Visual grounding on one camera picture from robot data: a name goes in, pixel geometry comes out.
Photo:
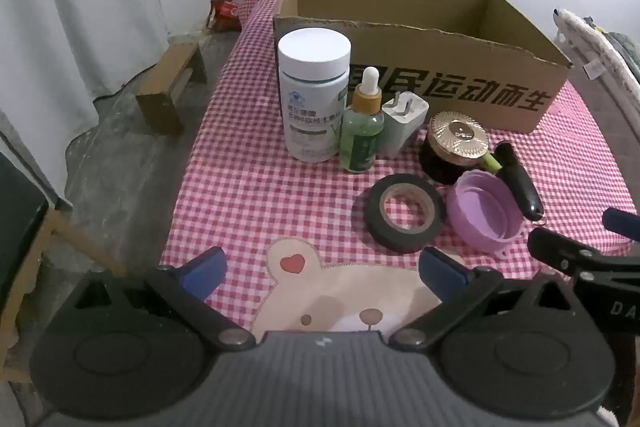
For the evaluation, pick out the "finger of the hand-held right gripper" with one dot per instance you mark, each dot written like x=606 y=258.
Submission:
x=620 y=221
x=560 y=249

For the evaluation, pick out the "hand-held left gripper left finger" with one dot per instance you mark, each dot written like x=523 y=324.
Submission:
x=206 y=271

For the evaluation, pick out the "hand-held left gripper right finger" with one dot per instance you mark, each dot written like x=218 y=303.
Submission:
x=442 y=269

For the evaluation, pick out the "purple plastic lid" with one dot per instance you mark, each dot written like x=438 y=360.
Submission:
x=480 y=207

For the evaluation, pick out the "black tape roll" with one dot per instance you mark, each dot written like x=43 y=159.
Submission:
x=370 y=227

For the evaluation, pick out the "gold lid cosmetic jar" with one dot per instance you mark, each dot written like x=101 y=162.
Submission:
x=457 y=134

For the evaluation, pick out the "white charger plug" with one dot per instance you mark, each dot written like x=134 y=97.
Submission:
x=400 y=127

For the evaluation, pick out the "green dropper bottle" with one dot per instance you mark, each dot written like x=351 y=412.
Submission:
x=361 y=142

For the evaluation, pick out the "white supplement bottle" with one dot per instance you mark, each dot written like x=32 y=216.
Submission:
x=312 y=97

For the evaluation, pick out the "brown cardboard box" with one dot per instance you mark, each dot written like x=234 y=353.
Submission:
x=450 y=57

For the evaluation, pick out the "white folded quilt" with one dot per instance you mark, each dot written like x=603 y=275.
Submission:
x=595 y=52

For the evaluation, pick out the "grey folded blanket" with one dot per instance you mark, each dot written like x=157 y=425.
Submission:
x=622 y=47

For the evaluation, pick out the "small wooden stool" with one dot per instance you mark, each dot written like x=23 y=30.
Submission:
x=160 y=102

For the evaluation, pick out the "wooden chair dark seat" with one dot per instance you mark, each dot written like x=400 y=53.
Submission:
x=20 y=227

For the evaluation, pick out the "red snack package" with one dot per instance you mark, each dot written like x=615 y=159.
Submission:
x=224 y=14

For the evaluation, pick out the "white curtain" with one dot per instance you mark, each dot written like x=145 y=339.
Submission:
x=75 y=7

